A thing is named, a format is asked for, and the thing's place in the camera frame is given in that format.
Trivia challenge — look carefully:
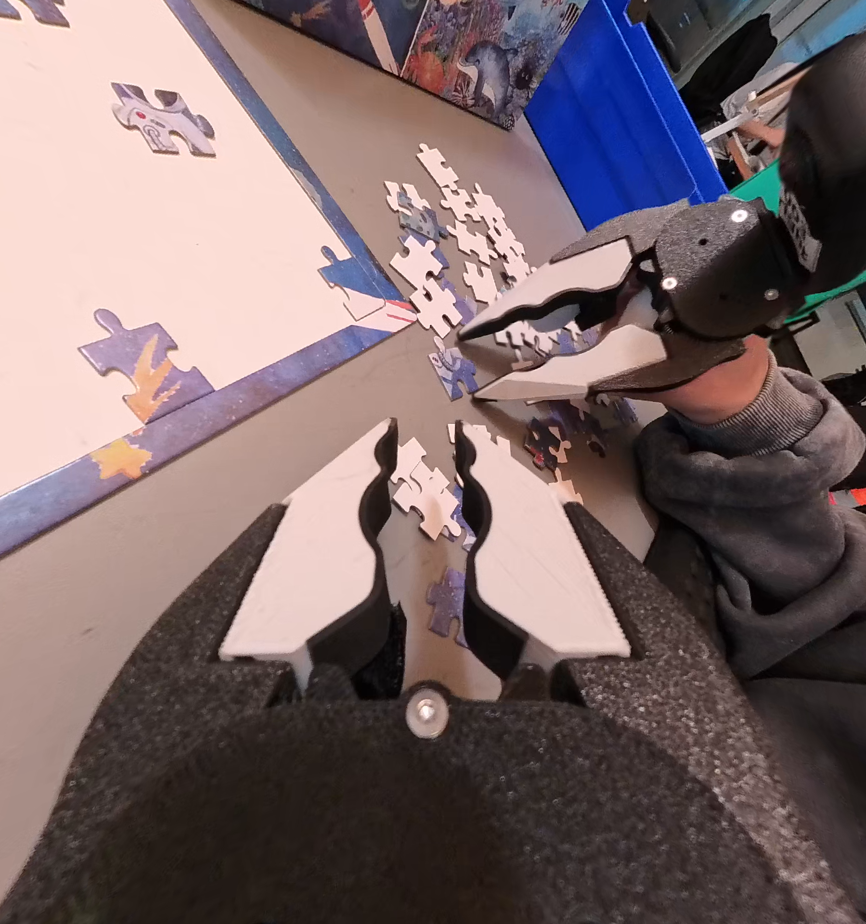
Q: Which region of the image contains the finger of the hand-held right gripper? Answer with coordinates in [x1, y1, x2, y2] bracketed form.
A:
[472, 323, 670, 403]
[458, 238, 636, 344]

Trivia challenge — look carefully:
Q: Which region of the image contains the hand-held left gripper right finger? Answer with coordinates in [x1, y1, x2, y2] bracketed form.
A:
[452, 421, 632, 684]

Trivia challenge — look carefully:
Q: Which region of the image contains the blue framed puzzle board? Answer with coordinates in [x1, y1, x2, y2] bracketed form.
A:
[0, 0, 419, 575]

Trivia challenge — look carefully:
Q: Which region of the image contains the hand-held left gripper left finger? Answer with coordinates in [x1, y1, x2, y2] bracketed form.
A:
[218, 417, 399, 687]

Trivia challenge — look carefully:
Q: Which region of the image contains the person's right forearm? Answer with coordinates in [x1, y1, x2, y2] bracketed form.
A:
[635, 364, 866, 680]

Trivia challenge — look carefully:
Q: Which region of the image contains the blue white puzzle piece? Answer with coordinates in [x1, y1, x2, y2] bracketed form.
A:
[317, 245, 408, 323]

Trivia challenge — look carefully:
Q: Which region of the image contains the person's right hand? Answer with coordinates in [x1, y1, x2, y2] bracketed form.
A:
[664, 352, 773, 424]

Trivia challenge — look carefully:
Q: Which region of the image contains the pile of jigsaw puzzle pieces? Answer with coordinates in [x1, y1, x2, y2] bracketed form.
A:
[384, 143, 646, 651]

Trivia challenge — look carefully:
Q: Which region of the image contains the teal green panel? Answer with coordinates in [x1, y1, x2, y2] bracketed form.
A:
[729, 160, 866, 298]

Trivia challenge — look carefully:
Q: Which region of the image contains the blue plastic bin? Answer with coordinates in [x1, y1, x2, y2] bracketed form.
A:
[523, 0, 730, 232]

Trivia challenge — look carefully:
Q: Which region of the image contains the illustrated puzzle box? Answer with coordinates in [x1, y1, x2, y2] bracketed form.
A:
[245, 0, 593, 132]

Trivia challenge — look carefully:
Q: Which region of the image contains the grey desk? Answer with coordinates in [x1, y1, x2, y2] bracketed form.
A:
[0, 0, 665, 817]

